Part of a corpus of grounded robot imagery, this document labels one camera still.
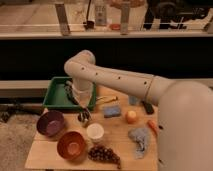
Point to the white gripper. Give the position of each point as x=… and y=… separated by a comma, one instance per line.
x=83, y=97

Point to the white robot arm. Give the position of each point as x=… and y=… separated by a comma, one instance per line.
x=185, y=110

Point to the purple bowl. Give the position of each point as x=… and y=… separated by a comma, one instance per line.
x=50, y=123

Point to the orange bowl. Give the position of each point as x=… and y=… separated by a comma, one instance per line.
x=71, y=146

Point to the dark tool in tray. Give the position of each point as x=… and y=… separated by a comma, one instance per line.
x=68, y=90

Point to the small dark metal cup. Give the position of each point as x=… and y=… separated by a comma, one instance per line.
x=80, y=119

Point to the green plastic tray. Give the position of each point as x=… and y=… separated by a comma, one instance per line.
x=56, y=96

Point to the blue sponge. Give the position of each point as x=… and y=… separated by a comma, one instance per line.
x=111, y=111

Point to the white cup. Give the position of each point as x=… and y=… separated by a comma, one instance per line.
x=95, y=132

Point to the blue grey small object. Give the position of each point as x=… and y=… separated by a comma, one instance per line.
x=133, y=100

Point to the orange round fruit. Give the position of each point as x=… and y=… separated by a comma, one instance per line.
x=131, y=117

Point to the wooden board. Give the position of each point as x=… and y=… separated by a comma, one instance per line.
x=115, y=152

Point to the bunch of dark grapes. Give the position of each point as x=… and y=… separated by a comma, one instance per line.
x=100, y=153

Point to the black rectangular object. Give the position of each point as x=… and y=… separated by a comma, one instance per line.
x=148, y=108

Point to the grey crumpled cloth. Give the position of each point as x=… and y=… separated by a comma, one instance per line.
x=141, y=137

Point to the orange carrot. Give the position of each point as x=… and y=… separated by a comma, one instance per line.
x=152, y=126

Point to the gold handled utensil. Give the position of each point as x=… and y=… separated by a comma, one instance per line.
x=102, y=100

